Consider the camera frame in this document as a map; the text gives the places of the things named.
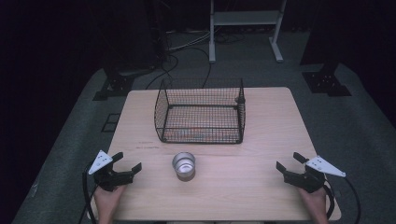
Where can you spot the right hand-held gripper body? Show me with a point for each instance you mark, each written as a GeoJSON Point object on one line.
{"type": "Point", "coordinates": [311, 177]}

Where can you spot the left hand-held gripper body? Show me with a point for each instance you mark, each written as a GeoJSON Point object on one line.
{"type": "Point", "coordinates": [107, 177]}

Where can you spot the metal cup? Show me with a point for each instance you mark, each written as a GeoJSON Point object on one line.
{"type": "Point", "coordinates": [184, 166]}

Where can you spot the person's left hand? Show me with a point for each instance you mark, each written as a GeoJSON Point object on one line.
{"type": "Point", "coordinates": [106, 198]}

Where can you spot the person's right hand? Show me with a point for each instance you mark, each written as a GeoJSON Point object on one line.
{"type": "Point", "coordinates": [315, 202]}

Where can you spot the black stand base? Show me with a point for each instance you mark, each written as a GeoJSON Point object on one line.
{"type": "Point", "coordinates": [114, 85]}
{"type": "Point", "coordinates": [325, 83]}

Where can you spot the white metal stand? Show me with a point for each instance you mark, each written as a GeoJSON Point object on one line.
{"type": "Point", "coordinates": [246, 28]}

